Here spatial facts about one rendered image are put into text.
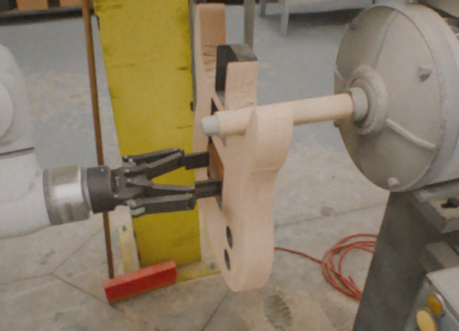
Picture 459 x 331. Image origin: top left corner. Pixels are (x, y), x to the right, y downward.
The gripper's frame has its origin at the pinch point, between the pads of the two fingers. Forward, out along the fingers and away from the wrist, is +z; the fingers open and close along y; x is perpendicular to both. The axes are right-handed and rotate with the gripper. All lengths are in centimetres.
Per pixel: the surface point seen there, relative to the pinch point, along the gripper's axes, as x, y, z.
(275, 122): 19.6, 16.8, 3.0
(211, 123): 17.6, 12.3, -3.5
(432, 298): 4.1, 33.9, 17.3
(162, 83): -21, -75, 2
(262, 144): 17.0, 17.2, 1.5
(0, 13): -113, -451, -113
